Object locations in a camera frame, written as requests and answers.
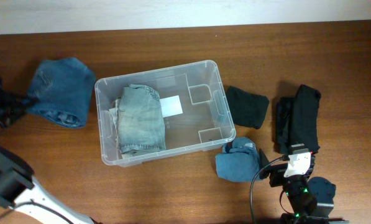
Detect blue cloth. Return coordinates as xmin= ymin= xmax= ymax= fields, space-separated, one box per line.
xmin=215 ymin=137 xmax=260 ymax=182

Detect dark blue jeans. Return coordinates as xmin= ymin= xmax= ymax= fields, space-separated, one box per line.
xmin=27 ymin=57 xmax=96 ymax=128

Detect small black cloth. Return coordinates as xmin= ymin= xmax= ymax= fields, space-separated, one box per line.
xmin=226 ymin=86 xmax=270 ymax=129

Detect large black garment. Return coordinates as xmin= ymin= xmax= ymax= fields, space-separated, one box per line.
xmin=275 ymin=85 xmax=321 ymax=154

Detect clear plastic storage bin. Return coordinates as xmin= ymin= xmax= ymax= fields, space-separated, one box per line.
xmin=94 ymin=60 xmax=236 ymax=167

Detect light blue jeans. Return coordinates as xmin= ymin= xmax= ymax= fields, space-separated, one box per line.
xmin=116 ymin=84 xmax=167 ymax=158

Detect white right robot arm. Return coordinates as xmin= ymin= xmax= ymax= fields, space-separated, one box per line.
xmin=259 ymin=144 xmax=349 ymax=223

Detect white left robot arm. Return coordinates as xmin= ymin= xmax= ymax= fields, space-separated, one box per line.
xmin=0 ymin=79 xmax=96 ymax=224

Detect white label in bin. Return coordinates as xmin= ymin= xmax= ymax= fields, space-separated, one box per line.
xmin=160 ymin=95 xmax=183 ymax=118

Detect right black camera cable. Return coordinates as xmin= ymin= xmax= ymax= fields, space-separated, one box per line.
xmin=249 ymin=154 xmax=290 ymax=224

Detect black camera cable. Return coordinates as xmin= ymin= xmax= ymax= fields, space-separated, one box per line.
xmin=249 ymin=154 xmax=290 ymax=224
xmin=14 ymin=200 xmax=76 ymax=224

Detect left black camera cable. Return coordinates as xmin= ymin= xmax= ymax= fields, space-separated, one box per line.
xmin=14 ymin=200 xmax=76 ymax=224

